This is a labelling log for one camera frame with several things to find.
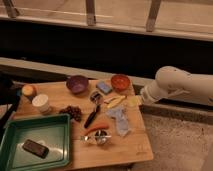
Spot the orange round fruit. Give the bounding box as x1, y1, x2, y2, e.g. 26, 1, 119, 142
22, 84, 37, 97

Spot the purple bowl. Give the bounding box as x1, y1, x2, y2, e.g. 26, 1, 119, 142
66, 75, 89, 94

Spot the dark brown rectangular block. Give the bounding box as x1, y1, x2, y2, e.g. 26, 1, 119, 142
22, 139, 49, 158

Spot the black handled peeler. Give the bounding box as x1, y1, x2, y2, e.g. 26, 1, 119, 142
84, 91, 102, 128

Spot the orange bowl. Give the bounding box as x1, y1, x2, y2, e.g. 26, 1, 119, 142
111, 74, 130, 92

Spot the green plastic tray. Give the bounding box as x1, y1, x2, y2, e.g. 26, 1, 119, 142
0, 114, 70, 171

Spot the clear plastic bag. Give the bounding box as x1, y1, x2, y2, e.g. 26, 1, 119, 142
106, 106, 130, 137

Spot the metal measuring cup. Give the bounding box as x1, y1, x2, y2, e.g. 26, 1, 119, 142
80, 130, 111, 145

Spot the bunch of dark grapes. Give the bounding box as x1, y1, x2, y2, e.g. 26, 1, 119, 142
60, 106, 82, 122

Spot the orange carrot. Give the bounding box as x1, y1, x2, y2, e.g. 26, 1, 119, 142
84, 123, 109, 136

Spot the white cup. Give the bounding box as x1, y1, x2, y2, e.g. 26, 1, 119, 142
32, 94, 50, 114

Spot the blue sponge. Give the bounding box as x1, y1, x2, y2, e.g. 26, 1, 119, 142
96, 81, 112, 95

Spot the yellow banana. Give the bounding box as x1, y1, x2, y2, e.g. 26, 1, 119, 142
104, 95, 126, 108

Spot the wooden cutting board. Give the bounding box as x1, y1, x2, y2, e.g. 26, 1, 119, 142
12, 79, 155, 171

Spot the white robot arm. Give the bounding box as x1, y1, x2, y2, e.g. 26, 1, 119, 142
129, 66, 213, 107

